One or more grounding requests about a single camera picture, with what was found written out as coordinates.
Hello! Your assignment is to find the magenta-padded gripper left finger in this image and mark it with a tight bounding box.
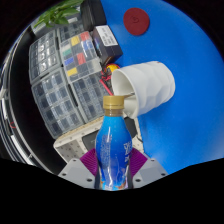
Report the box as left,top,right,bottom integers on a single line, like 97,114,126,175
57,147,100,190

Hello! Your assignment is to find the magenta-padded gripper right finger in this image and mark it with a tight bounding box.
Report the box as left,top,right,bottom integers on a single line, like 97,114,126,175
129,147,169,189

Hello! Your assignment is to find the blue drink bottle gold cap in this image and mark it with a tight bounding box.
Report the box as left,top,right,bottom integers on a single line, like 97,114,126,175
94,95,134,192

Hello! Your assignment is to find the white perforated case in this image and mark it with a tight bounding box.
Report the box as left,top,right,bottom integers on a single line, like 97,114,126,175
52,114,145,165

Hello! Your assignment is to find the clear compartment organizer box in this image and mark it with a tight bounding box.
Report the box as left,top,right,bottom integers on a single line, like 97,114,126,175
27,29,62,85
68,73,115,125
30,68,86,140

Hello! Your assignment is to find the white faceted cup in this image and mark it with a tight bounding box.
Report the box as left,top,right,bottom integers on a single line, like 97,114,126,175
110,60,176,120

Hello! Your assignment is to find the organizer box with coloured parts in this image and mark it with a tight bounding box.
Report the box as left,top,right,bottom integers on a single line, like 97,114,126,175
59,30,103,85

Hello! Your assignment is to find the black box with white label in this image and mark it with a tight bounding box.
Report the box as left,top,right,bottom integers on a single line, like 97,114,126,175
91,24,124,65

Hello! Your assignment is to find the flat round red coaster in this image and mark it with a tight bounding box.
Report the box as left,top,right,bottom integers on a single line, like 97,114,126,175
122,7,151,37

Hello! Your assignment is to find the black rounded device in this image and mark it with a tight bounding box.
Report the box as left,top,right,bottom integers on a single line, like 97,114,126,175
80,0,108,33

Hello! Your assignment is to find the green leafy plant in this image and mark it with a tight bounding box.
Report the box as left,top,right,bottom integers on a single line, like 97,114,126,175
32,0,85,30

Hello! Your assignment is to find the yellow tool with red cable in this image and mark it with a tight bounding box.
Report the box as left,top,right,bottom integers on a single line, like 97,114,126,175
99,62,121,97

